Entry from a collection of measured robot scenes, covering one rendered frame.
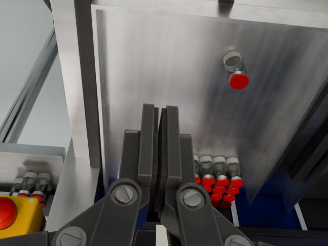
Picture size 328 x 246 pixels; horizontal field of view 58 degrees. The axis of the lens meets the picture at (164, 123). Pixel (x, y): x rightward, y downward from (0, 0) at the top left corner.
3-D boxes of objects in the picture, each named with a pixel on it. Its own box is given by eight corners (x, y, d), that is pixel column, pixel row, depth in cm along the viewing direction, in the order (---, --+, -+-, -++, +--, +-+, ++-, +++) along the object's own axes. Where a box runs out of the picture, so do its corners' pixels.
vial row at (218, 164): (236, 164, 50) (241, 188, 47) (130, 158, 49) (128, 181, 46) (240, 156, 49) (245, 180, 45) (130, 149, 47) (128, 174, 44)
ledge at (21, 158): (73, 190, 60) (71, 199, 59) (7, 186, 59) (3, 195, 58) (65, 146, 50) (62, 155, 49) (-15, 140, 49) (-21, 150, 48)
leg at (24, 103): (79, 27, 119) (11, 197, 65) (57, 25, 118) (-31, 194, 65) (77, 6, 113) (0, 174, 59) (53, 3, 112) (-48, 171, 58)
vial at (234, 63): (238, 66, 36) (245, 89, 33) (221, 65, 36) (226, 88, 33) (244, 51, 34) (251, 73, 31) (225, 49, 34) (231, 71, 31)
